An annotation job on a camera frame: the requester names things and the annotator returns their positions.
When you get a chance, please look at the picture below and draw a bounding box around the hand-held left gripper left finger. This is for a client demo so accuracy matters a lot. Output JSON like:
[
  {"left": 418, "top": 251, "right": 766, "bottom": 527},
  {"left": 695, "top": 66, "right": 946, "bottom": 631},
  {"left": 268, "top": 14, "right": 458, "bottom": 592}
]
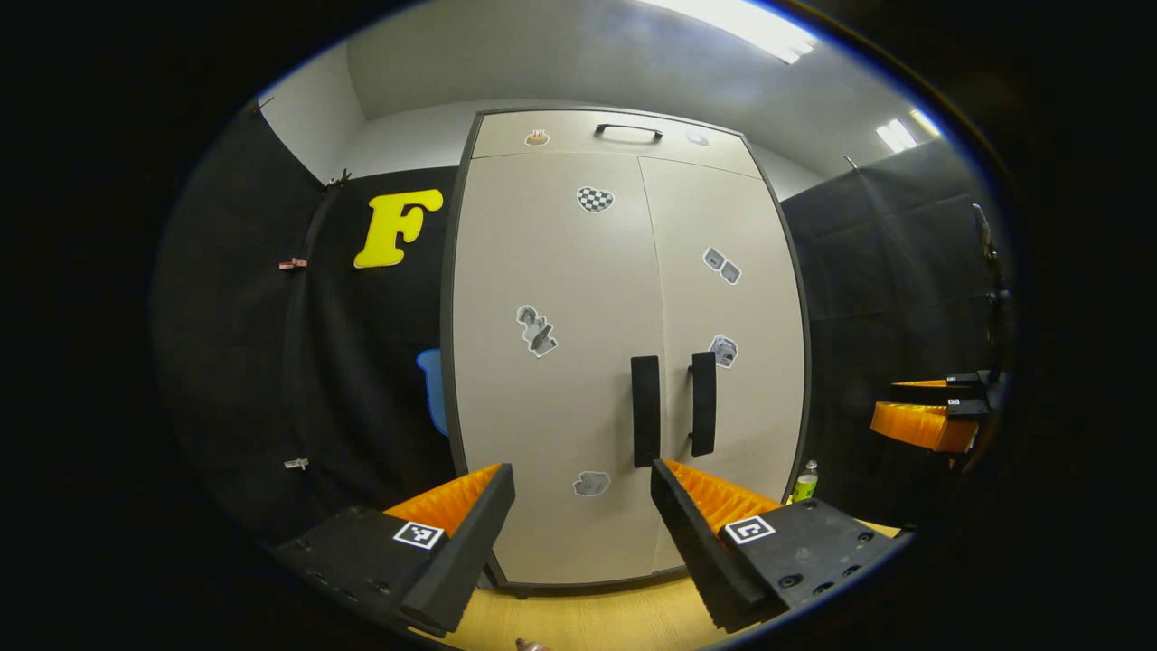
[{"left": 269, "top": 463, "right": 516, "bottom": 636}]

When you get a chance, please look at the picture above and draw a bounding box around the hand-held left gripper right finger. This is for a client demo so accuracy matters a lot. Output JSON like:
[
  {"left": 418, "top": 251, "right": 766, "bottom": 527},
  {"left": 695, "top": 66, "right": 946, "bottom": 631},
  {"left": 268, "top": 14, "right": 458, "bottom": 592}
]
[{"left": 650, "top": 458, "right": 902, "bottom": 636}]

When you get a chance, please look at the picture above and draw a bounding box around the grey shoe cabinet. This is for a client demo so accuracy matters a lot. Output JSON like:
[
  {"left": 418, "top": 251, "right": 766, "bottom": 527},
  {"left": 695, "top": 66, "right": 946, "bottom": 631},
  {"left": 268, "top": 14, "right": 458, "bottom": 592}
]
[{"left": 440, "top": 107, "right": 812, "bottom": 598}]

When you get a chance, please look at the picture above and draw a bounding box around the grey cabinet door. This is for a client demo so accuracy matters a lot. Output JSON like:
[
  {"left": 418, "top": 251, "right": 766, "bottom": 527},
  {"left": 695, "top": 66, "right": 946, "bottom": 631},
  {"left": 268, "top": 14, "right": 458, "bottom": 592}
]
[
  {"left": 452, "top": 152, "right": 670, "bottom": 584},
  {"left": 638, "top": 156, "right": 805, "bottom": 575}
]

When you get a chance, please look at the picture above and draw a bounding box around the grey cabinet drawer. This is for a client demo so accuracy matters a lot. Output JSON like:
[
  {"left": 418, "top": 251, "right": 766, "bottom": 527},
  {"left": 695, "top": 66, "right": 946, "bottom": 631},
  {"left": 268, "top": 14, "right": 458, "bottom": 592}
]
[{"left": 472, "top": 110, "right": 763, "bottom": 179}]

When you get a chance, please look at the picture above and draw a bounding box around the black backdrop cloth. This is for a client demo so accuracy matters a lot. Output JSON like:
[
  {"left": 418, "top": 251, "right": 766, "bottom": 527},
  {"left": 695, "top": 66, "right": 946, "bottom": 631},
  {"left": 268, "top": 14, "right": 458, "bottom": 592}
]
[
  {"left": 779, "top": 137, "right": 1018, "bottom": 534},
  {"left": 280, "top": 165, "right": 462, "bottom": 543},
  {"left": 149, "top": 99, "right": 331, "bottom": 543}
]

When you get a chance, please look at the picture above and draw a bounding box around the small ceiling light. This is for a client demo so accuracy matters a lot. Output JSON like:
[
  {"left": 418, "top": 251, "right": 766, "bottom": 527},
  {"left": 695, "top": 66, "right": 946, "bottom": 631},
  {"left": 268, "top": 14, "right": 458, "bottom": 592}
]
[{"left": 875, "top": 108, "right": 943, "bottom": 155}]

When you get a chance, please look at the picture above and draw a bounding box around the long ceiling light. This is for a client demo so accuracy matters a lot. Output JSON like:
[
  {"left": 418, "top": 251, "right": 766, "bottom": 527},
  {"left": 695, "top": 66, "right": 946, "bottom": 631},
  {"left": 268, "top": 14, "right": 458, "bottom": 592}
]
[{"left": 633, "top": 0, "right": 819, "bottom": 66}]

